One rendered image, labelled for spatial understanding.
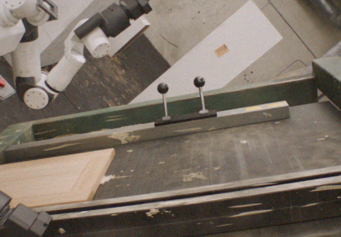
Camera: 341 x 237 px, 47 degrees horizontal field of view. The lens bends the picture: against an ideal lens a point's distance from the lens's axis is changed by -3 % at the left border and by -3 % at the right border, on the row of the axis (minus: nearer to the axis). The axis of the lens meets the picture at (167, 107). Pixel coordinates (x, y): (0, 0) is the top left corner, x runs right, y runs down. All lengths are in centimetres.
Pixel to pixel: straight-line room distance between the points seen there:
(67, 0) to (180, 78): 189
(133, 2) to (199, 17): 798
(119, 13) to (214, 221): 73
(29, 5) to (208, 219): 61
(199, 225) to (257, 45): 414
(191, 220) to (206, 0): 857
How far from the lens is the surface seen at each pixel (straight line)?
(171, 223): 77
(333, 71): 137
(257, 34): 481
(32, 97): 133
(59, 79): 133
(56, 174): 118
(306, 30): 934
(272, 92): 151
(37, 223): 71
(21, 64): 131
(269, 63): 929
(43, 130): 166
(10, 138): 156
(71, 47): 132
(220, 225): 77
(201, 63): 484
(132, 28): 615
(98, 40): 124
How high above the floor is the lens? 176
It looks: 15 degrees down
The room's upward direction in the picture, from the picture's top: 50 degrees clockwise
